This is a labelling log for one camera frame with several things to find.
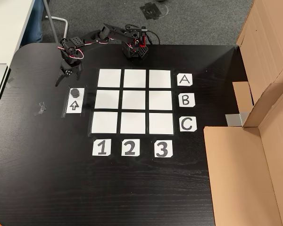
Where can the brown cardboard panel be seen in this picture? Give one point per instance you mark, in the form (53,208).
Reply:
(268,47)
(238,176)

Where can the white square paper sheet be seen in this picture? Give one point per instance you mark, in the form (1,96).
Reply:
(107,99)
(160,100)
(133,100)
(161,123)
(132,123)
(160,79)
(109,78)
(104,122)
(134,78)

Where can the person's leg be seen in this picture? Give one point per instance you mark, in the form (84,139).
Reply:
(35,21)

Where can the black round token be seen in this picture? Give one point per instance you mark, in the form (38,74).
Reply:
(74,92)

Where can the grey metal table leg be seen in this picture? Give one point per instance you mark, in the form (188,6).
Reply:
(52,26)

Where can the red black bar clamp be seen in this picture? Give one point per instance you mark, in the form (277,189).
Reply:
(142,40)

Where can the white table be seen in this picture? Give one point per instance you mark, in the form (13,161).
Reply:
(9,23)

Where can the paper sheet with letter B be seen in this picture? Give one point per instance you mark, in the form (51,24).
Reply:
(186,100)

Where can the paper sheet with arrow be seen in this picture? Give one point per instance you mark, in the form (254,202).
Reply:
(74,106)

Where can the paper sheet with number 3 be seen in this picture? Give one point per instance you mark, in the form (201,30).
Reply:
(163,148)

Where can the crumpled grey tape piece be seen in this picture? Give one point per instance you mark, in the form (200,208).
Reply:
(40,108)

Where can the paper sheet with letter C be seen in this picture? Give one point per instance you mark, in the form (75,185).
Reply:
(188,124)

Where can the paper sheet with number 2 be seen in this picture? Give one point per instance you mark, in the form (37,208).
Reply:
(130,147)

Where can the grey tape strip on cardboard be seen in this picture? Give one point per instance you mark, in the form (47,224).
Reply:
(234,119)

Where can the flat grey tape piece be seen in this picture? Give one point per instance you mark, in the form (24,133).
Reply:
(10,82)

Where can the paper sheet with letter A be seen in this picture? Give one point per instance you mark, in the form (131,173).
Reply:
(185,80)

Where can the paper sheet with number 1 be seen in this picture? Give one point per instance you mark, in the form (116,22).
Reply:
(101,147)

